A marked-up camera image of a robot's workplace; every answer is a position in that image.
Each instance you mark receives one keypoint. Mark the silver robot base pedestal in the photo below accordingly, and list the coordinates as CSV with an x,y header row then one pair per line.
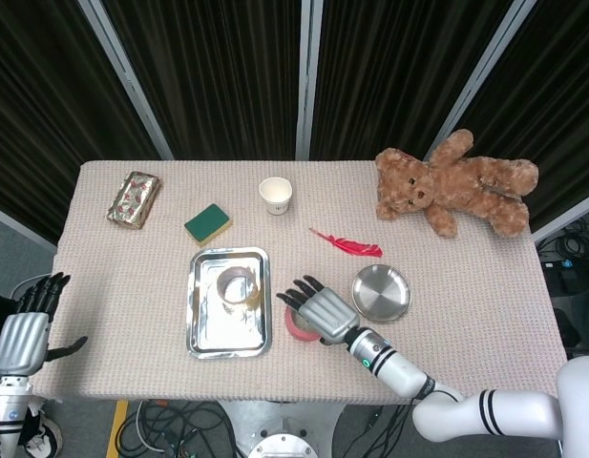
x,y
284,429

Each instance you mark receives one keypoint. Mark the rectangular steel tray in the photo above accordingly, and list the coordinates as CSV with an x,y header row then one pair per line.
x,y
213,334

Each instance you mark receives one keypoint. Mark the red feather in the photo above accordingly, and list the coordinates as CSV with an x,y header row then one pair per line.
x,y
356,247

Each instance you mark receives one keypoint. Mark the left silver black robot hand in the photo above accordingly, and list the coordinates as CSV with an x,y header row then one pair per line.
x,y
22,339

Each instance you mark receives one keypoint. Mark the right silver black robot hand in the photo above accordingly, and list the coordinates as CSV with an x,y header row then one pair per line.
x,y
327,317

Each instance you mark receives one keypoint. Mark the beige waffle tablecloth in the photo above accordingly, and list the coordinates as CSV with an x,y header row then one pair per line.
x,y
132,286

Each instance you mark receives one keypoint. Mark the round steel plate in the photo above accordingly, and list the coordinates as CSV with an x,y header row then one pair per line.
x,y
380,293

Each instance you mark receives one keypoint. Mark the green yellow sponge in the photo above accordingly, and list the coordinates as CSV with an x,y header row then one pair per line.
x,y
205,224

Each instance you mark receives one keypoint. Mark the black curtain panel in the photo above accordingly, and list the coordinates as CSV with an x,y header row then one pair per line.
x,y
217,71
394,71
36,119
561,95

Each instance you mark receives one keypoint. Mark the grey partition rail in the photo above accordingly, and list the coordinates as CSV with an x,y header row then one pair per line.
x,y
566,224
22,224

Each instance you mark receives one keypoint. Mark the yellow transparent tape roll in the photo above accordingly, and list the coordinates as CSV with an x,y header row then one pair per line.
x,y
221,286

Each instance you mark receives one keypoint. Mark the gold wrapped package red prints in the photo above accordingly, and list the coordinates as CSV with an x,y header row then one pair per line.
x,y
132,200

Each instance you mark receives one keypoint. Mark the red tape roll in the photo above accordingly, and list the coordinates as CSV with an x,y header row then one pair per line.
x,y
291,326

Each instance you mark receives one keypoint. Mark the brown teddy bear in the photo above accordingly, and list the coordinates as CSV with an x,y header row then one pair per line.
x,y
466,191

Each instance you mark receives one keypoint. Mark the white paper cup blue logo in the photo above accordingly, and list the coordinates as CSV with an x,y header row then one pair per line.
x,y
276,205

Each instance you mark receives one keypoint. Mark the grey partition post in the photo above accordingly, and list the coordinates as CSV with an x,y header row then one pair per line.
x,y
485,62
132,90
308,81

